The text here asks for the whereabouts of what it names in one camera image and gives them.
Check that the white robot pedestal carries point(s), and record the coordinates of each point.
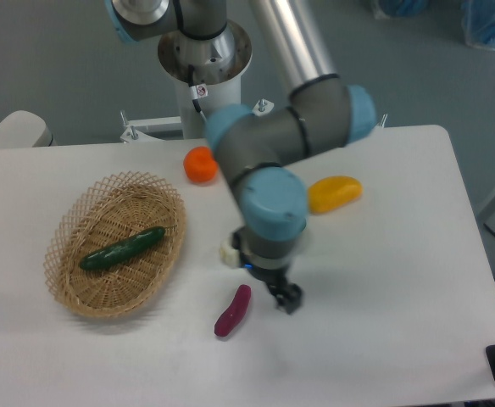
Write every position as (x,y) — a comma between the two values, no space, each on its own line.
(207,76)

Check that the orange tangerine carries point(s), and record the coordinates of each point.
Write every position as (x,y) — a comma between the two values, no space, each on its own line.
(199,165)

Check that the green bok choy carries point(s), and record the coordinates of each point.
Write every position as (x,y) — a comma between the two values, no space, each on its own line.
(229,256)

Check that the woven wicker basket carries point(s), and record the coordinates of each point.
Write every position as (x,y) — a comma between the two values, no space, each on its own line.
(117,207)

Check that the blue plastic bag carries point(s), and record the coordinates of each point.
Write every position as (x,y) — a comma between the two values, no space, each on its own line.
(478,23)
(392,9)

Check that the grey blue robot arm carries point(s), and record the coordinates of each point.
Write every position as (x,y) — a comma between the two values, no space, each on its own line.
(253,148)

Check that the dark green cucumber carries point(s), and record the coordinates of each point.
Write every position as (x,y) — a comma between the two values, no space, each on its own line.
(123,250)

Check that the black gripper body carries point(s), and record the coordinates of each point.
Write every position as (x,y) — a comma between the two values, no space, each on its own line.
(270,261)

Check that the yellow mango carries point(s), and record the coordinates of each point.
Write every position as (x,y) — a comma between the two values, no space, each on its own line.
(332,193)

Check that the white chair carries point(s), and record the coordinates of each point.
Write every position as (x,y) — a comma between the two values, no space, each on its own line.
(23,129)

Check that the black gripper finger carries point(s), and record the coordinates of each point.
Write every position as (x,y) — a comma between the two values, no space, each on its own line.
(240,259)
(288,298)

